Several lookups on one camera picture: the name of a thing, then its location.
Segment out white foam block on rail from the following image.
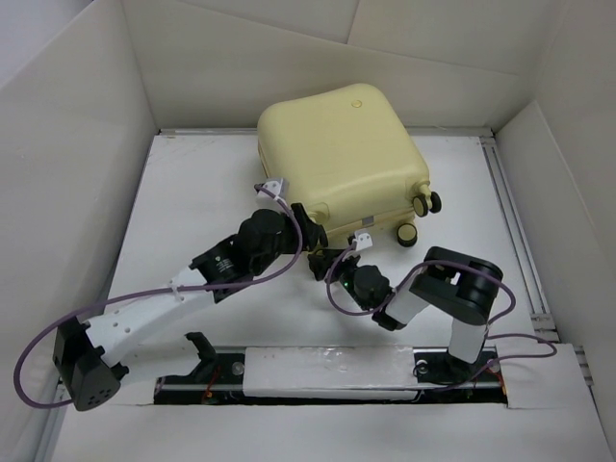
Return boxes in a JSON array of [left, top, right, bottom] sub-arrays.
[[243, 346, 419, 400]]

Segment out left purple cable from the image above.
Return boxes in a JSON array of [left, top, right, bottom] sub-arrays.
[[12, 185, 309, 409]]

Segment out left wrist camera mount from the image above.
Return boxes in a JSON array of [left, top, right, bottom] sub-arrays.
[[254, 177, 289, 208]]

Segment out purple cable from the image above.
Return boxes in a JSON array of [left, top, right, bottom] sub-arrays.
[[12, 185, 309, 409], [324, 243, 559, 391]]

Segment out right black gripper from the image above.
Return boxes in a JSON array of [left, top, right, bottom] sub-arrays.
[[307, 246, 372, 311]]

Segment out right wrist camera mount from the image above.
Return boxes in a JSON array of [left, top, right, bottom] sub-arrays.
[[349, 229, 373, 252]]

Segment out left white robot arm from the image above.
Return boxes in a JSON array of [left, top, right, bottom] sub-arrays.
[[53, 203, 328, 412]]

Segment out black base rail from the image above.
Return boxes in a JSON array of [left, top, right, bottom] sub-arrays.
[[153, 346, 507, 406]]

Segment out yellow hard-shell suitcase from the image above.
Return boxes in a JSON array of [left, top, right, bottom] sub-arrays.
[[257, 84, 442, 247]]

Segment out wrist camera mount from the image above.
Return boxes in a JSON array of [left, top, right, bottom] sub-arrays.
[[254, 177, 289, 208], [349, 229, 373, 252]]

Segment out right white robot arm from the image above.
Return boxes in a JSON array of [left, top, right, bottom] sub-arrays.
[[308, 246, 516, 390]]

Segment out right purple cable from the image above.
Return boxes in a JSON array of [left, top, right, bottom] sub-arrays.
[[324, 243, 559, 391]]

